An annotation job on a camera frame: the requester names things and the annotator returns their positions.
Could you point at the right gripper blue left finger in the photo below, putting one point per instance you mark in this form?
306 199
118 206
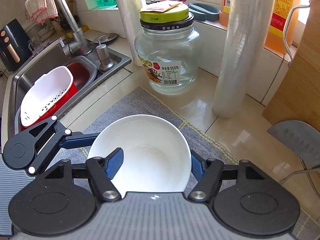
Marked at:
114 162

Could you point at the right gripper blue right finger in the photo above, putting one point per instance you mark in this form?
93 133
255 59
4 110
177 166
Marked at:
198 165

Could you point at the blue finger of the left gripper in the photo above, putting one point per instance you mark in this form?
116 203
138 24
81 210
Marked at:
78 140

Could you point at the white bowl pink flowers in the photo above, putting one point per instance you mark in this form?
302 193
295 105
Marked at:
157 157

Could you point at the steel kitchen faucet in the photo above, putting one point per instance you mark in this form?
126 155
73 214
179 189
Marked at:
79 45

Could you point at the red wash basin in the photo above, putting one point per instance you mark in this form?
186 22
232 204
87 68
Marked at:
75 79

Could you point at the steel soap dispenser pump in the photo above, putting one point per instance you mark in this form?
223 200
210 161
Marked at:
106 62

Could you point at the stainless steel sink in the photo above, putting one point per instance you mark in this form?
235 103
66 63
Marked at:
52 83

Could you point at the steel sink drain lid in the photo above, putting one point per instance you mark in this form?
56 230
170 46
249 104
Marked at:
106 38

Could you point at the black air fryer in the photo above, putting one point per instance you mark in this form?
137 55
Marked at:
14 45

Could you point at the bamboo cutting board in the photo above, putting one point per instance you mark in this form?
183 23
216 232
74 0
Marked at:
297 97

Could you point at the glass jar green lid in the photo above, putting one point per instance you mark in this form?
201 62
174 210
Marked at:
169 46

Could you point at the pink checked dish cloth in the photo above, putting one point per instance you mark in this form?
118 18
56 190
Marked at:
41 10

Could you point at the orange oil bottle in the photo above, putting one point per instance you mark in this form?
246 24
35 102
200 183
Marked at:
274 39

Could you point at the metal wire rack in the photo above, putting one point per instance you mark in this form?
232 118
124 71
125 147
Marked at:
307 172

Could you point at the santoku knife black handle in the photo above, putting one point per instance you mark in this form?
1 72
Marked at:
301 138

